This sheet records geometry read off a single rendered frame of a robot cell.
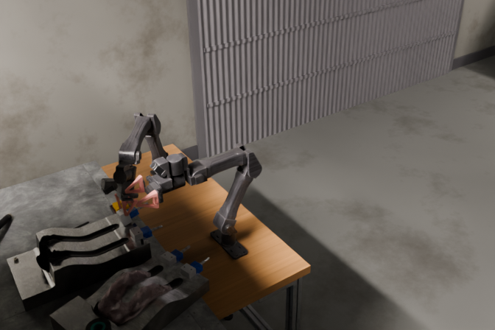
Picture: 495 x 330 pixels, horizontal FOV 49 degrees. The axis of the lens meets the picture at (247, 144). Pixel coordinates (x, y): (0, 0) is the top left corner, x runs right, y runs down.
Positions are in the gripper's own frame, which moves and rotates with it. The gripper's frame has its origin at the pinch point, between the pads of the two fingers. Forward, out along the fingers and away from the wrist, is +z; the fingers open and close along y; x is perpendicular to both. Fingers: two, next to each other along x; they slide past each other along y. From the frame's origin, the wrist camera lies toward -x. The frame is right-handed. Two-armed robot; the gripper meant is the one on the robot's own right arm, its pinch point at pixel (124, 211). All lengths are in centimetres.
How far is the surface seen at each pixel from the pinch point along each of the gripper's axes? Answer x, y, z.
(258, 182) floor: 153, -117, 27
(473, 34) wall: 447, -172, -118
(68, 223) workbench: -14.6, -26.3, 14.3
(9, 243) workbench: -38, -27, 22
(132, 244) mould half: -0.9, 14.6, 8.2
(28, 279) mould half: -37.9, 7.3, 22.3
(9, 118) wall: -18, -158, -6
